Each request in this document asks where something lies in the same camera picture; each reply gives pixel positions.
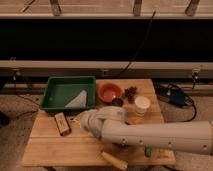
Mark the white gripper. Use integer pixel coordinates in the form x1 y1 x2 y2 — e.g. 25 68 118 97
80 106 127 140

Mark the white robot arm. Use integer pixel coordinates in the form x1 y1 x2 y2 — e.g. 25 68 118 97
80 106 213 155

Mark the orange red bowl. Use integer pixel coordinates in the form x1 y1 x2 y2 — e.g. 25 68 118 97
98 83 123 103

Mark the white folded cloth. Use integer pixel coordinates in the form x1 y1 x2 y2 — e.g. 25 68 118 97
67 90 87 107

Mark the small dark metal cup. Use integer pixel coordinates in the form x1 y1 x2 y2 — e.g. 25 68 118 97
112 98 123 107

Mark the brown rectangular block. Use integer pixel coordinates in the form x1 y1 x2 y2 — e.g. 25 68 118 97
54 112 71 136

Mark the wooden table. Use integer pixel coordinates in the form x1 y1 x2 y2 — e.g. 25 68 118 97
22 79 176 167

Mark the green plastic tray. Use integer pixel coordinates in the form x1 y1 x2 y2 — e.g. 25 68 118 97
40 76 96 113

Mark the orange tomato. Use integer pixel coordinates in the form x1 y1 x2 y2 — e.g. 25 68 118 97
131 119 145 125

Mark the brown pine cone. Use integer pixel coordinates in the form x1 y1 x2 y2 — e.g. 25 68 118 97
124 87 137 103

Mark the white paper cup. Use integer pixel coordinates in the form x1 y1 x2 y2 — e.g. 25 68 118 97
134 96 151 116

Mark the green cucumber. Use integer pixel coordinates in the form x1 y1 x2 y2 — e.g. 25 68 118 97
144 147 152 158

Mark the blue black device on floor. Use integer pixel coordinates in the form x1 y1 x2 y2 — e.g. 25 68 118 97
170 89 186 107

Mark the black hanging cable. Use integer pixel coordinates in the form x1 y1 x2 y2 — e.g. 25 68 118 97
119 9 157 76

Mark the black cable on floor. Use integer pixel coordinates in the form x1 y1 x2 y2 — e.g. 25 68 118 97
153 81 198 123

